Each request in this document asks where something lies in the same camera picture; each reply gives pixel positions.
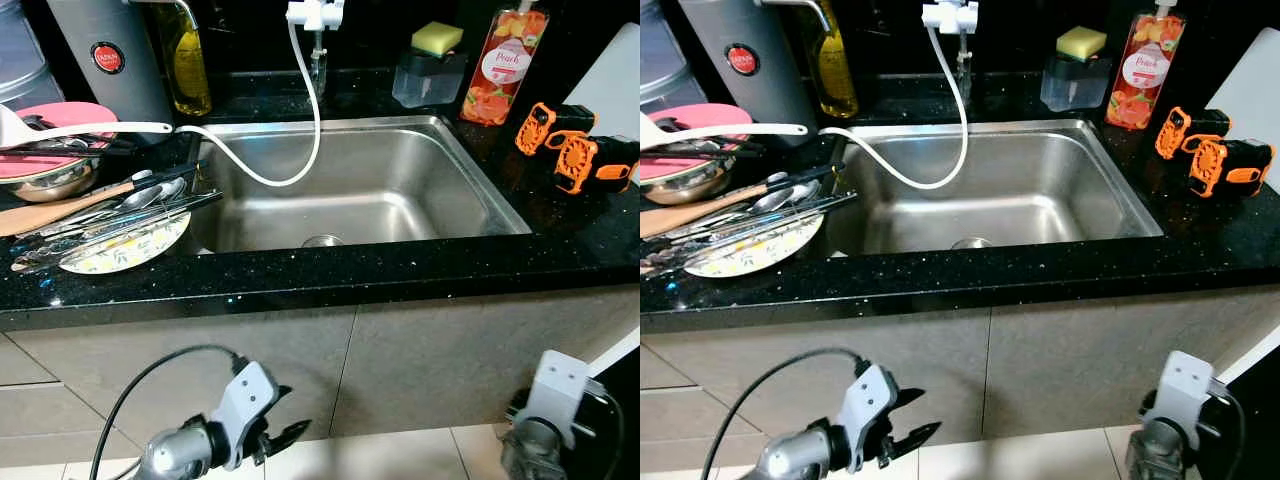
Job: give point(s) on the clear plastic lidded container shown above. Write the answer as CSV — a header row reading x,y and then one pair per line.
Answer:
x,y
25,60
660,60

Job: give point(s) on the metal tongs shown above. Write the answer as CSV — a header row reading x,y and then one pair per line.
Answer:
x,y
110,235
760,230

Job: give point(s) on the white faucet fitting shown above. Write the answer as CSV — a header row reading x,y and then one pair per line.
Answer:
x,y
950,14
315,12

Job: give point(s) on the metal spoon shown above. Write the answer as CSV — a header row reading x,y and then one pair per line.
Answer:
x,y
785,195
150,193

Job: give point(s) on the peach dish soap bottle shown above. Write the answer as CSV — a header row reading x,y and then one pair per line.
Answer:
x,y
1145,70
503,70

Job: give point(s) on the orange black handheld device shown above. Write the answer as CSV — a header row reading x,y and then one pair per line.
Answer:
x,y
545,125
1190,130
595,165
1235,165

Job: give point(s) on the yellow oil bottle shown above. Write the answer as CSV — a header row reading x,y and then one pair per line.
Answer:
x,y
838,75
190,70

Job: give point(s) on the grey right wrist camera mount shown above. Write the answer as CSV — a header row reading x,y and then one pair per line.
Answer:
x,y
565,385
1185,390

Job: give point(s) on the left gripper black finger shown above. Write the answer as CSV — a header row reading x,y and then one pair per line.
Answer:
x,y
281,393
914,438
288,436
906,397

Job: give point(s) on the clear faucet spout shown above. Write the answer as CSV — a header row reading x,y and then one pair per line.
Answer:
x,y
318,60
964,65

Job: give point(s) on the clear plastic sponge holder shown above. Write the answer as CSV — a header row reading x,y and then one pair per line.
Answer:
x,y
428,80
1075,85

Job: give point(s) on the floral print plate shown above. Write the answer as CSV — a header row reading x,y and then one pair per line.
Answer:
x,y
770,255
130,250

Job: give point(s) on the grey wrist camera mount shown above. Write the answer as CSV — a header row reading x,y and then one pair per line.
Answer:
x,y
245,400
868,400
1185,390
565,385

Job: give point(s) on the grey thermos with red label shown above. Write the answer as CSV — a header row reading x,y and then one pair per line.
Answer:
x,y
745,60
110,60

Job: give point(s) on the stainless steel sink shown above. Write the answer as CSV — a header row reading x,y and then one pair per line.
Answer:
x,y
1030,190
400,190

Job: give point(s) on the yellow sponge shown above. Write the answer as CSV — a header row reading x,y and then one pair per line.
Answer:
x,y
1081,42
437,38

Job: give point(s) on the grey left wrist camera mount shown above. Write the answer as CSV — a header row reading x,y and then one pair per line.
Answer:
x,y
245,400
868,400

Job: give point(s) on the wooden spatula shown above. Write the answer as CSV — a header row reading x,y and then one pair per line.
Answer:
x,y
690,213
50,213

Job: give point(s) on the pink plate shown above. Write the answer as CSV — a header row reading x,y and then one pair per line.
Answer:
x,y
70,112
700,113

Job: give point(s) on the dark cabinet with white trim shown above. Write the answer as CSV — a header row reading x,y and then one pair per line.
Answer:
x,y
625,420
1260,430

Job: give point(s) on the metal bowl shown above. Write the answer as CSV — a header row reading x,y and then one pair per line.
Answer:
x,y
50,185
685,185

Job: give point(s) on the white cutting board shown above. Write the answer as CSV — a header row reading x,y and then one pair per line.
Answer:
x,y
610,90
1250,100

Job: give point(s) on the white rice paddle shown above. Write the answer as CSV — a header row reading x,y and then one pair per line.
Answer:
x,y
100,129
740,130

